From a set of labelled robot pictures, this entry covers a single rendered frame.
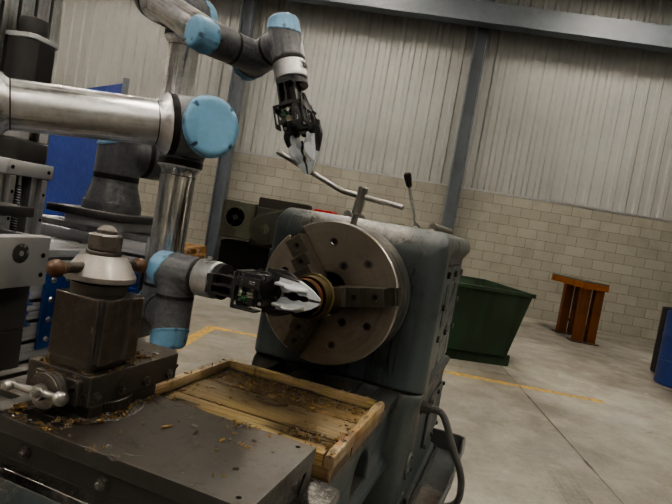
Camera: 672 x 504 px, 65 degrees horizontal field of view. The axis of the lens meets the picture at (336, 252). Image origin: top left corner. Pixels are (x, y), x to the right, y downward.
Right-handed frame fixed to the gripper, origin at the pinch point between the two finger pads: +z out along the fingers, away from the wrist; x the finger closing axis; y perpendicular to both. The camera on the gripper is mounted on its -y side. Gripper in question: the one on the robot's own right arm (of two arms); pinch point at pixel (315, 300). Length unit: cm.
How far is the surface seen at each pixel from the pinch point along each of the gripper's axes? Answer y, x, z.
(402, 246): -30.8, 12.1, 7.2
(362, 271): -15.1, 5.8, 3.4
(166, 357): 33.6, -6.3, -6.3
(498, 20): -967, 451, -105
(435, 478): -65, -54, 21
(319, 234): -14.9, 12.0, -7.6
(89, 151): -367, 48, -446
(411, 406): -30.7, -24.3, 16.0
